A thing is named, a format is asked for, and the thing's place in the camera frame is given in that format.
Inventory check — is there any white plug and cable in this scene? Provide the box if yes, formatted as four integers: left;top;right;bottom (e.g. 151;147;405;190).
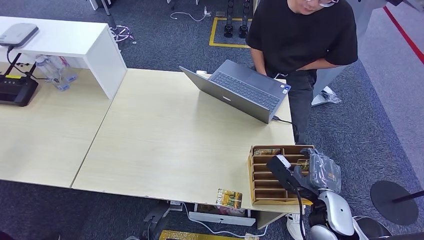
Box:
181;202;269;239

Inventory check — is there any white open tray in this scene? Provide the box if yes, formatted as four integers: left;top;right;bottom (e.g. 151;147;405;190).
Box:
188;203;257;227

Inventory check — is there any stack of hotel cards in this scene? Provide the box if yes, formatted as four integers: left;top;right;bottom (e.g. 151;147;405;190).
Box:
197;204;249;218

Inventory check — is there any grey flat device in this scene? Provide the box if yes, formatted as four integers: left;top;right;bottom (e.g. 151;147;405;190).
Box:
0;22;40;49

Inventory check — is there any grey laptop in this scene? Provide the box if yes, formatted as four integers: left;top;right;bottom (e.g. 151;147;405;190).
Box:
179;59;292;125

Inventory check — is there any yellow floor tape outline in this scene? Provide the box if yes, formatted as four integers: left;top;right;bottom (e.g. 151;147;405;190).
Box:
158;230;248;240

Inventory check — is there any person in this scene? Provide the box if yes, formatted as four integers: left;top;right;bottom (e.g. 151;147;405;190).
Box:
245;0;359;145

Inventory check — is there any black robot leg stand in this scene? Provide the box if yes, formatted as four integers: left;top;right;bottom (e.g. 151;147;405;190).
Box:
239;0;250;39
223;0;235;38

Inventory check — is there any white cable with power strip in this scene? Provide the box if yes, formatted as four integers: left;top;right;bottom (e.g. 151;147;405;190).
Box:
170;6;213;23

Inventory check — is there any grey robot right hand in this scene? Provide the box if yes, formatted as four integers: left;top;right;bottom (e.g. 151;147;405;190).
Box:
293;148;343;196

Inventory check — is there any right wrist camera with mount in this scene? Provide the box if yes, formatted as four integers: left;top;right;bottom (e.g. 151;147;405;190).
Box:
265;153;321;201

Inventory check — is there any clear plastic bag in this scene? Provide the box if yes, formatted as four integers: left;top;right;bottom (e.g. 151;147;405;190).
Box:
320;86;342;104

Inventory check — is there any white desk riser shelf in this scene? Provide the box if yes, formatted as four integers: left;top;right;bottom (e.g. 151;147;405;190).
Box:
0;15;128;100

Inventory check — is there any black laptop cable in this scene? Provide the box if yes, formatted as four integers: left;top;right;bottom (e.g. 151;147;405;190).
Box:
272;115;299;133

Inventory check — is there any black desk leg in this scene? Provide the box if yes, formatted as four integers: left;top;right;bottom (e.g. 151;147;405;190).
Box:
140;200;171;240

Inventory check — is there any black router with antennas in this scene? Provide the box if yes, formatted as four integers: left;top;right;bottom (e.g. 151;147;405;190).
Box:
0;52;40;108

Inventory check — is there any wooden card organizer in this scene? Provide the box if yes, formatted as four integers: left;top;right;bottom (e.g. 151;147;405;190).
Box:
247;144;316;206

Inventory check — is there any clear plastic water bottle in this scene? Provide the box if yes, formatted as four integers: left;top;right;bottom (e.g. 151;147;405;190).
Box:
34;55;70;92
49;55;79;83

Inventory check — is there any coiled wire bundle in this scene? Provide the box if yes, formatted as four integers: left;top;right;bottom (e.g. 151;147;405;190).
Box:
109;25;137;45

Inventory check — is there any person's white shoe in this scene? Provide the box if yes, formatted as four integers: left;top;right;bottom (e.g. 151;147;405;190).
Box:
285;213;306;240

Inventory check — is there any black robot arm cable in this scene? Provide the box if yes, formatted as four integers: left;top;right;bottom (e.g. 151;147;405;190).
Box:
286;180;307;240

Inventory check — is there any thin black device cable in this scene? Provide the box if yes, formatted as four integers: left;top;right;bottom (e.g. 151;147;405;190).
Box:
6;45;51;81

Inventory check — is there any golden hotel card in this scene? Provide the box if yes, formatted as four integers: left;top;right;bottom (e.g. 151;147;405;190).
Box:
296;158;311;172
253;148;282;157

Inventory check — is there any black round-base stand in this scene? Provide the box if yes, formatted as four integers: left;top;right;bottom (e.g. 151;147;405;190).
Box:
369;180;424;227

